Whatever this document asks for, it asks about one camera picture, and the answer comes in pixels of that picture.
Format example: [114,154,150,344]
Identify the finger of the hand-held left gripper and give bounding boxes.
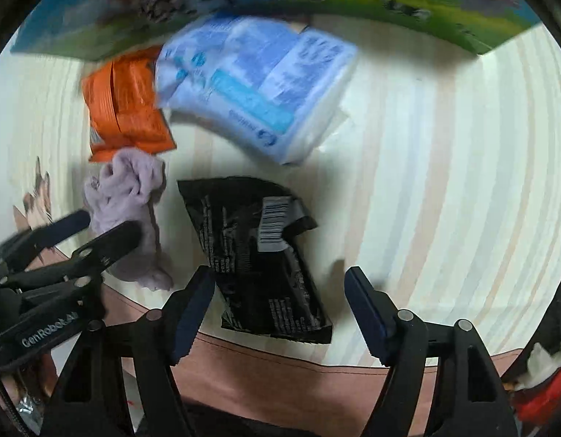
[0,221,143,290]
[0,209,92,269]

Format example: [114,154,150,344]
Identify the purple crumpled cloth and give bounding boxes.
[83,148,174,291]

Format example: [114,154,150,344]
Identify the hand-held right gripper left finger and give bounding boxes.
[43,265,216,437]

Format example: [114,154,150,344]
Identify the orange snack packet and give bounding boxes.
[81,46,177,163]

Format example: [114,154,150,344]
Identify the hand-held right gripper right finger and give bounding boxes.
[344,266,520,437]

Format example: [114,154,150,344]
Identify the black snack packet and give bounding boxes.
[177,176,334,345]

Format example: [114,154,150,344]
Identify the blue white tissue pack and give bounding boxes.
[155,13,359,166]

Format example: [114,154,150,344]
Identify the red white object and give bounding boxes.
[508,341,561,424]

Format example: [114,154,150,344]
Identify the green blue printed carton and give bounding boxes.
[9,0,542,61]

